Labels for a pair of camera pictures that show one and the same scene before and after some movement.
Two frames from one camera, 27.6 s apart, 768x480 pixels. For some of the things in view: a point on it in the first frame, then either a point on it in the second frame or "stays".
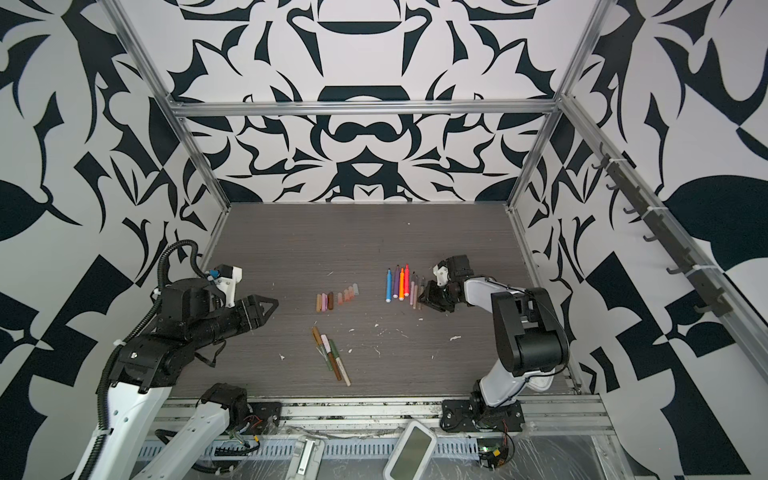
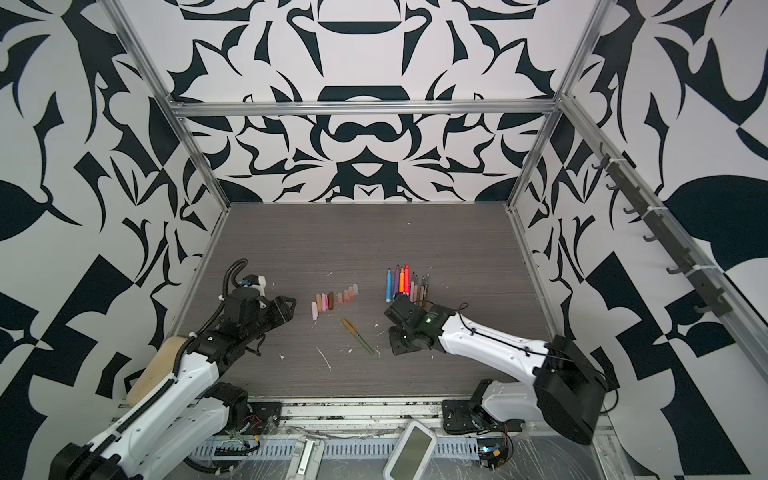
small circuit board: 492,452 stays
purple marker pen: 396,282 stays
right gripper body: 441,297 → 403,341
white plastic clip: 306,460 stays
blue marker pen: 389,286 stays
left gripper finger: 255,311 → 278,311
